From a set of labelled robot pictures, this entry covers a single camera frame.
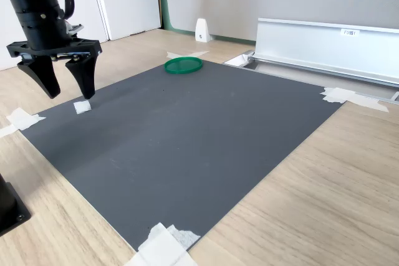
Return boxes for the round green lid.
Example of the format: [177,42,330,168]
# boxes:
[164,56,204,75]

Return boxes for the small white bracket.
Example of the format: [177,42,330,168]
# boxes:
[195,17,214,43]

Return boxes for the white tape piece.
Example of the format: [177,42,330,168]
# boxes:
[320,87,390,113]
[123,222,202,266]
[0,107,47,138]
[166,49,210,60]

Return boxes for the silver cable duct tray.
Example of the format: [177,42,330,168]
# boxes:
[223,50,399,105]

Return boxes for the dark grey mat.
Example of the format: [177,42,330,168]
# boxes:
[21,60,349,252]

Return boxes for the small white plastic terminal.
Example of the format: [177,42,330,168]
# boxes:
[73,100,93,114]

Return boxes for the silver cable duct lid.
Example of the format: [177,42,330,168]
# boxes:
[252,17,399,88]

